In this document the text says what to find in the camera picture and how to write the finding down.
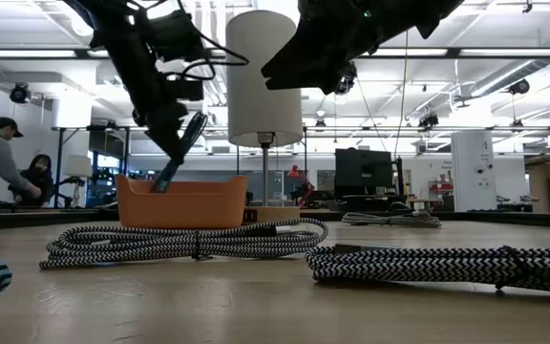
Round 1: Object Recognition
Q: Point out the white square pillar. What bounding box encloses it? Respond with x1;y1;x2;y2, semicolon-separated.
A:
450;130;498;213

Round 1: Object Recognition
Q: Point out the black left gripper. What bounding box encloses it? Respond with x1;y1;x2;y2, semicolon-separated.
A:
134;99;191;166

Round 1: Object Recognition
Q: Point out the white shade wooden base lamp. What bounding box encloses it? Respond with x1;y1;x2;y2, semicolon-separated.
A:
225;10;304;224

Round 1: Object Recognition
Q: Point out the black computer monitor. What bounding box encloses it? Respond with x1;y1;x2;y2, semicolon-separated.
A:
334;147;395;197

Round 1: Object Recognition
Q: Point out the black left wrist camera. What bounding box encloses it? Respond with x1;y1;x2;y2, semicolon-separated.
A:
165;78;205;102

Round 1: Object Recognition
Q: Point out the red desk lamp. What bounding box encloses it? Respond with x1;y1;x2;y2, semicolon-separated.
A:
287;164;315;207

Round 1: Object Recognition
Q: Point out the small white shade lamp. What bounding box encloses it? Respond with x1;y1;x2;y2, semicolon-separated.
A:
63;155;93;207

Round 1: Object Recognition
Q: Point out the red shelf unit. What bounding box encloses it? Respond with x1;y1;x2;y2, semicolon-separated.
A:
427;179;453;206

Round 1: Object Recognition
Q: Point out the black overhead light beam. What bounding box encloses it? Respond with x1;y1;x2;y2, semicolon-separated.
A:
0;46;550;60

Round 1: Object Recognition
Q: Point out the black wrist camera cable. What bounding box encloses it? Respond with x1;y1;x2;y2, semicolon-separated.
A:
179;0;250;82

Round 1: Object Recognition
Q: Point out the silver ventilation duct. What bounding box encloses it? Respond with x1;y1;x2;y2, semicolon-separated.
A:
465;21;550;99

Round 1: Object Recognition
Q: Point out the black hanging spotlight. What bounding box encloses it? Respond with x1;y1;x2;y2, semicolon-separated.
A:
507;78;532;96
9;81;32;105
334;61;358;97
417;112;439;130

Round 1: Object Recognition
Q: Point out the orange plastic bin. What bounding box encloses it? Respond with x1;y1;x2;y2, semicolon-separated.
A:
115;173;250;229

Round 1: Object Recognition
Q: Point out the black tall metal frame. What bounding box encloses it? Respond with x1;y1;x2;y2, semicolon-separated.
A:
50;124;550;209

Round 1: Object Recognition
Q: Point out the grey braided USB cable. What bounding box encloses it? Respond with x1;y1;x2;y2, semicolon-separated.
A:
39;217;329;270
305;242;550;296
341;210;443;229

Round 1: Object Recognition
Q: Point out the black metal table frame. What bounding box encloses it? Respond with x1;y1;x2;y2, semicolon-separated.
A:
0;205;550;231

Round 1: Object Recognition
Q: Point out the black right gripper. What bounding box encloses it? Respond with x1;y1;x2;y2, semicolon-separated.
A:
261;0;386;96

